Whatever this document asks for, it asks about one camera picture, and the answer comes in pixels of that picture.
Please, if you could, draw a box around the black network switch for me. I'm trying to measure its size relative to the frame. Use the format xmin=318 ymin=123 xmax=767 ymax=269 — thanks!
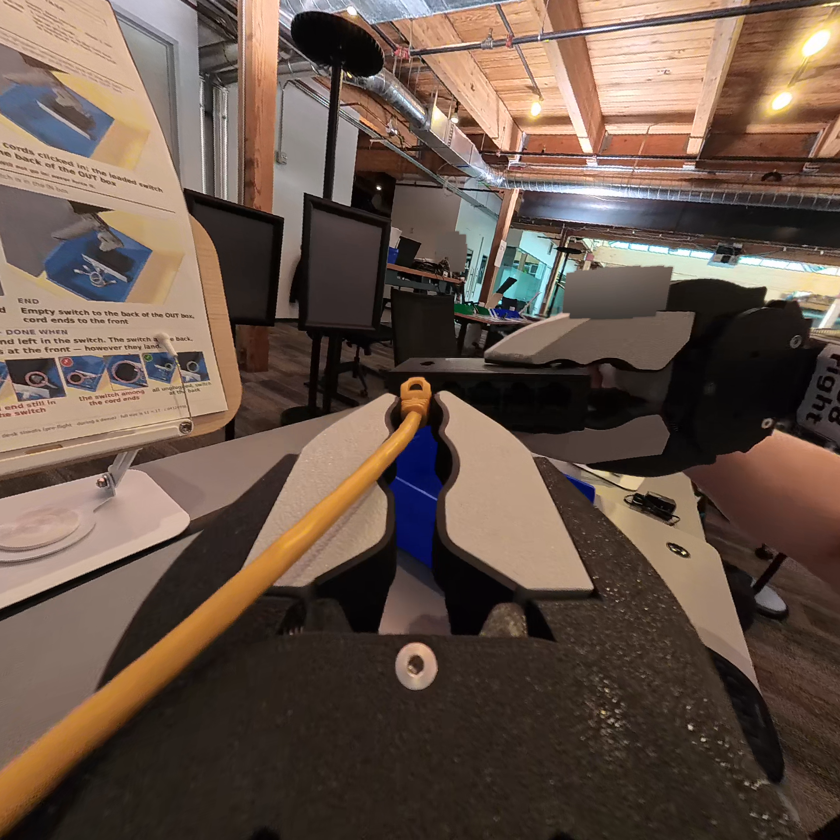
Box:
xmin=385 ymin=356 xmax=673 ymax=435

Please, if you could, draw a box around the silver ventilation duct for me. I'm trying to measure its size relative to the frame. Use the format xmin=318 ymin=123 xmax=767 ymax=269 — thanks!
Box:
xmin=348 ymin=66 xmax=526 ymax=185

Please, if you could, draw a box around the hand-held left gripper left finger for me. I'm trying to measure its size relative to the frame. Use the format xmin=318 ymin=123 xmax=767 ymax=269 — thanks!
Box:
xmin=243 ymin=392 xmax=410 ymax=618

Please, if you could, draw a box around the small black clip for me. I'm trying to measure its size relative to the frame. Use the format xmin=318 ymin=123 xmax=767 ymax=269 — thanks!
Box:
xmin=624 ymin=490 xmax=679 ymax=523

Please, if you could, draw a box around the white stand base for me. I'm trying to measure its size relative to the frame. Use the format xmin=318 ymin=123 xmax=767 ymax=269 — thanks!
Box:
xmin=0 ymin=469 xmax=193 ymax=613

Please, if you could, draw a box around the black office chair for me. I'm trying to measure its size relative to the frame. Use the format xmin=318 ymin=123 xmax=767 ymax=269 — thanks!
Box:
xmin=390 ymin=289 xmax=462 ymax=367

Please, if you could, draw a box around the printed instruction poster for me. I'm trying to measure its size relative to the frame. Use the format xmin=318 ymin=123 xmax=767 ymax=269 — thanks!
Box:
xmin=0 ymin=0 xmax=229 ymax=458

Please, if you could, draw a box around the wooden pillar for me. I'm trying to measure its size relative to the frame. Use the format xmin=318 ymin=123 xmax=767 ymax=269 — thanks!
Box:
xmin=237 ymin=0 xmax=282 ymax=372

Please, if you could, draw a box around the blue plastic bin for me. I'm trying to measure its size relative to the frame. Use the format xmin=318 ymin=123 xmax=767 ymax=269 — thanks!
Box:
xmin=392 ymin=420 xmax=599 ymax=568

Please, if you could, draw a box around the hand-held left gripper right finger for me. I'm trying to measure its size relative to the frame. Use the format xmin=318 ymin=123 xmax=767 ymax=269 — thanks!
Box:
xmin=431 ymin=392 xmax=598 ymax=618

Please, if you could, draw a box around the person's right forearm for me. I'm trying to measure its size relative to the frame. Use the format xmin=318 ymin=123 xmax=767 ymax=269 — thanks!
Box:
xmin=686 ymin=431 xmax=840 ymax=588

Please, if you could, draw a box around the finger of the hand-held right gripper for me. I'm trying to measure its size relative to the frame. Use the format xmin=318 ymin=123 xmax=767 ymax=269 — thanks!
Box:
xmin=565 ymin=411 xmax=686 ymax=471
xmin=485 ymin=310 xmax=697 ymax=374

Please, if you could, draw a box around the black pole with round top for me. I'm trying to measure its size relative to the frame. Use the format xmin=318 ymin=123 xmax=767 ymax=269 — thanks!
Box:
xmin=290 ymin=11 xmax=385 ymax=200

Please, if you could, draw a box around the yellow ethernet cable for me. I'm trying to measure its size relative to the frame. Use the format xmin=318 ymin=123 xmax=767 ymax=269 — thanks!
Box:
xmin=0 ymin=376 xmax=434 ymax=840

